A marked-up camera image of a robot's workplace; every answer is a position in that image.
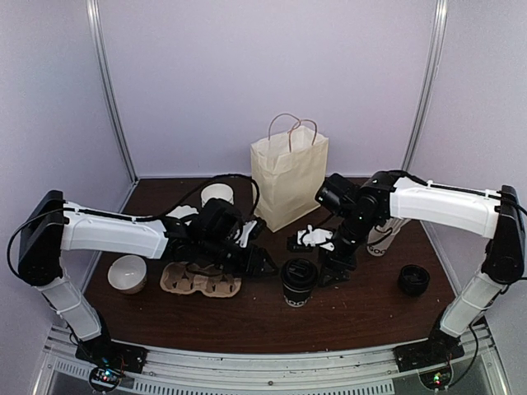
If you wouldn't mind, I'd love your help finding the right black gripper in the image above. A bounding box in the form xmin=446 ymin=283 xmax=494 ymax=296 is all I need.
xmin=317 ymin=211 xmax=379 ymax=289

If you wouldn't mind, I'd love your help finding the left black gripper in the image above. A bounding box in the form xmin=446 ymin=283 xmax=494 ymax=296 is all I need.
xmin=199 ymin=235 xmax=280 ymax=278

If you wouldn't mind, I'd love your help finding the black paper coffee cup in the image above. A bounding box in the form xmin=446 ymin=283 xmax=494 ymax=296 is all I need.
xmin=282 ymin=280 xmax=318 ymax=308

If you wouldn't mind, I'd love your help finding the black cup lid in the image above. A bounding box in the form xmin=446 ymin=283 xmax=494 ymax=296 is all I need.
xmin=281 ymin=258 xmax=319 ymax=290

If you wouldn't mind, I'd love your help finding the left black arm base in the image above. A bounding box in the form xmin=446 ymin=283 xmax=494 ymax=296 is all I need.
xmin=75 ymin=335 xmax=147 ymax=374

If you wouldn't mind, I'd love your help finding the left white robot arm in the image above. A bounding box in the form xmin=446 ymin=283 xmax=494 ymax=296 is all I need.
xmin=8 ymin=190 xmax=277 ymax=365

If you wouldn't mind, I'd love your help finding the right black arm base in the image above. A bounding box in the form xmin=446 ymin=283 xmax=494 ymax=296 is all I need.
xmin=393 ymin=340 xmax=464 ymax=372

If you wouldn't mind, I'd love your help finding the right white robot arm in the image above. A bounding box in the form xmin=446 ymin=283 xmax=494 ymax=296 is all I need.
xmin=315 ymin=170 xmax=525 ymax=364

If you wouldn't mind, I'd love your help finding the white cup holding straws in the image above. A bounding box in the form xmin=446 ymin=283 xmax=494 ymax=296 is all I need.
xmin=366 ymin=218 xmax=409 ymax=257

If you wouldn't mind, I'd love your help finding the stack of black lids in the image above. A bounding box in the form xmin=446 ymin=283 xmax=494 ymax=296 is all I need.
xmin=398 ymin=265 xmax=430 ymax=297

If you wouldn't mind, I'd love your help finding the stack of paper cups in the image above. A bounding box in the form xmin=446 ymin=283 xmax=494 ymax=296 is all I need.
xmin=200 ymin=183 xmax=234 ymax=207

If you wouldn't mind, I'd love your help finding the cardboard cup carrier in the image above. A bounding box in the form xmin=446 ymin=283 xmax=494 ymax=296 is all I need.
xmin=160 ymin=262 xmax=242 ymax=299

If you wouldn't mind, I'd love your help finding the white scalloped bowl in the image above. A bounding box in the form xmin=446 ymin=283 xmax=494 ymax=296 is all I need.
xmin=167 ymin=205 xmax=198 ymax=219

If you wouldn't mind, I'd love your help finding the cream paper bag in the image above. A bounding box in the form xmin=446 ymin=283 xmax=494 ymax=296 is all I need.
xmin=250 ymin=118 xmax=329 ymax=232

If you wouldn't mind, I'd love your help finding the white round bowl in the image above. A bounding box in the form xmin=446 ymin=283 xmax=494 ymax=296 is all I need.
xmin=107 ymin=255 xmax=147 ymax=295

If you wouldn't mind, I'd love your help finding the aluminium front rail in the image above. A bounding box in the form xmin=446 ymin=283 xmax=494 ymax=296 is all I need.
xmin=30 ymin=324 xmax=514 ymax=394

